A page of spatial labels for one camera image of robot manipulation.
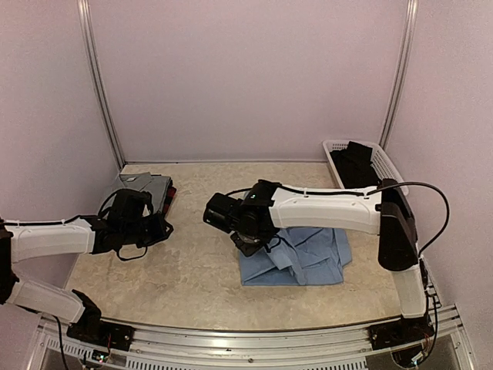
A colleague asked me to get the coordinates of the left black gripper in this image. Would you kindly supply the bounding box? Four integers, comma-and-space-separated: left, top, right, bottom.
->
122, 213, 173, 248

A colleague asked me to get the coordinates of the grey button shirt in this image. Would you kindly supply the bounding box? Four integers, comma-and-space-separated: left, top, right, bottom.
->
116, 172, 173, 212

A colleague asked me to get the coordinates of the left aluminium frame post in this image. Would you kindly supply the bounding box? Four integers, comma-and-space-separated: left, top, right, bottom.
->
77, 0, 126, 170

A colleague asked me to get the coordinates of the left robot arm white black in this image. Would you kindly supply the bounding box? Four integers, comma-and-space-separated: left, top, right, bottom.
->
1, 189, 173, 343

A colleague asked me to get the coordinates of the red black plaid shirt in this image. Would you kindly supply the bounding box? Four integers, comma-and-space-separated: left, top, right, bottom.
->
161, 186, 176, 215

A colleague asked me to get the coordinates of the aluminium frame post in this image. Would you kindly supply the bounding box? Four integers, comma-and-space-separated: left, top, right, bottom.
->
77, 0, 126, 170
379, 0, 419, 150

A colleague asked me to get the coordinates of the light blue long sleeve shirt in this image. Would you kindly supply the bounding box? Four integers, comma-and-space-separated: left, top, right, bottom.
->
240, 227, 352, 286

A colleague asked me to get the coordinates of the white plastic laundry basket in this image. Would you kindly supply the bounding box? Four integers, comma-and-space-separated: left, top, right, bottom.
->
322, 139, 404, 189

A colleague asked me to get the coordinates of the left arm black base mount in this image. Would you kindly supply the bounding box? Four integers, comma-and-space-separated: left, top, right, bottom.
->
67, 321, 135, 352

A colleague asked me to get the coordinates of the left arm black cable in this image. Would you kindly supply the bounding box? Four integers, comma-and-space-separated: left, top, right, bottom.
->
98, 190, 155, 261

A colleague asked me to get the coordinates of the black shirt in basket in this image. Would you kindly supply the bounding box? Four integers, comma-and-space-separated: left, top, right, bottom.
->
330, 141, 381, 189

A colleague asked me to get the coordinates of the front aluminium rail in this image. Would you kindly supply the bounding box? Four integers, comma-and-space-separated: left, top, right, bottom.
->
25, 305, 475, 369

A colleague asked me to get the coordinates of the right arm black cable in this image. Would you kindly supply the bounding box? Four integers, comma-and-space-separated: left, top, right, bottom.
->
379, 181, 451, 257

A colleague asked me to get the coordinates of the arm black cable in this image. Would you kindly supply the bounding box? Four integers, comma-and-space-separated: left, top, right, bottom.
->
98, 190, 155, 261
379, 181, 451, 257

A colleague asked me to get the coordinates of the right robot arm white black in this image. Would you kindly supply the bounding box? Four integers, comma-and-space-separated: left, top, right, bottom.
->
203, 179, 427, 342

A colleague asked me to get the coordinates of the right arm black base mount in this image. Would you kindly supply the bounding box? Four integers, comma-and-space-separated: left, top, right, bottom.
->
368, 318, 434, 351

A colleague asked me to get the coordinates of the right aluminium frame post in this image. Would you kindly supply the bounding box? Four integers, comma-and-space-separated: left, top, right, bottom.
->
379, 0, 419, 150

